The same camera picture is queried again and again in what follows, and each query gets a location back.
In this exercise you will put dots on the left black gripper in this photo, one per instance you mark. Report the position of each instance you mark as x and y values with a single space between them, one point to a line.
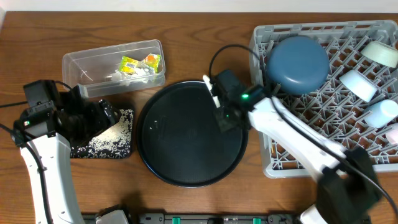
101 112

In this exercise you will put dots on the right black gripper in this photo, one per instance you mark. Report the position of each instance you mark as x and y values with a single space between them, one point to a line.
223 124

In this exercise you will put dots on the wooden chopstick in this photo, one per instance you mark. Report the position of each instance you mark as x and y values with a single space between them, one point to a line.
273 148

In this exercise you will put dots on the dark blue plate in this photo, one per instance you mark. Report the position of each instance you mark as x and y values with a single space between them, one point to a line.
299 65

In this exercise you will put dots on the yellow green snack wrapper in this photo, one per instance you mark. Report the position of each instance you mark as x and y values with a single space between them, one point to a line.
148 65

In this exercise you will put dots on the white tissue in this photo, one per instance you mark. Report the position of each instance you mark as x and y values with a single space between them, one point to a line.
130 74

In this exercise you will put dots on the light blue rice bowl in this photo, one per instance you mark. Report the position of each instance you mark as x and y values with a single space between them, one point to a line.
359 85

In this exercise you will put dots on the small light blue cup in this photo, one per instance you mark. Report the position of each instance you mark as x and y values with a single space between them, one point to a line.
381 113

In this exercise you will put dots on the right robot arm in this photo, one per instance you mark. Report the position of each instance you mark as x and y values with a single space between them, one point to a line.
347 185

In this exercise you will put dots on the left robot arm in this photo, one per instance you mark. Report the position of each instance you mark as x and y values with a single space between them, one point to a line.
48 162

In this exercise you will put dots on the clear plastic waste bin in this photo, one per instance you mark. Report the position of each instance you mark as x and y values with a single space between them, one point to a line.
98 69

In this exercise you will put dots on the grey dishwasher rack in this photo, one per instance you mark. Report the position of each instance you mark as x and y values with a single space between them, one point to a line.
333 110

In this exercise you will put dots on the spilled rice grains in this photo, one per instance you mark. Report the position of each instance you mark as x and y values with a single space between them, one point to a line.
114 143

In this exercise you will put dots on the black rectangular tray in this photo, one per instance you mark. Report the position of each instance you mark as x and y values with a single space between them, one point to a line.
103 131

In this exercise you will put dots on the round black serving tray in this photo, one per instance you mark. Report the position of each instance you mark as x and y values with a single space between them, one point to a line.
179 139

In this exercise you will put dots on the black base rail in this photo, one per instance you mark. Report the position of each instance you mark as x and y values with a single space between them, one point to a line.
160 218

